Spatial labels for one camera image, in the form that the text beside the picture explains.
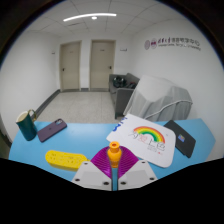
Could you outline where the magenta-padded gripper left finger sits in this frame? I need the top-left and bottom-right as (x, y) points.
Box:
(71, 145), (115, 192)

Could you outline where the white rainbow-print mouse pad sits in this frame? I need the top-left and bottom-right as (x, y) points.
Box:
(106, 113), (177, 169)

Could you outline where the yellow power strip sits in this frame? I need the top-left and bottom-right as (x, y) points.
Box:
(44, 149), (89, 172)

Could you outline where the grey sofa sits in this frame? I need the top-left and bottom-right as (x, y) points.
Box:
(108, 72), (141, 120)

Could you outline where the black notebook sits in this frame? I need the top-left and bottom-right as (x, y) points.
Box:
(162, 119), (197, 159)

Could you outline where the wall logo sign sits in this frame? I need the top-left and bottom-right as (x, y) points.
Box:
(143, 37), (203, 52)

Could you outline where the long ceiling light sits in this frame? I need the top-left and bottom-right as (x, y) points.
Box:
(62, 12), (118, 23)

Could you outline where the dark green mug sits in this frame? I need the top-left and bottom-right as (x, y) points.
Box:
(15, 108), (38, 142)

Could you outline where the beige door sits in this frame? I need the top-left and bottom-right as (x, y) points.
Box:
(89, 39), (117, 91)
(58, 40), (83, 92)

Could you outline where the dark bag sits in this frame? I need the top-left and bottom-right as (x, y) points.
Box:
(112, 76), (130, 89)

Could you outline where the white cloth-covered furniture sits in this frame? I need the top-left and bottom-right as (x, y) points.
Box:
(123, 74), (194, 123)

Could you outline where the purple smartphone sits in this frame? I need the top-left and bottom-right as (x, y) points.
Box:
(36, 117), (68, 144)

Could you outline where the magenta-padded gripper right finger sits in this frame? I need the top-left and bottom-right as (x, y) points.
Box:
(116, 145), (158, 192)

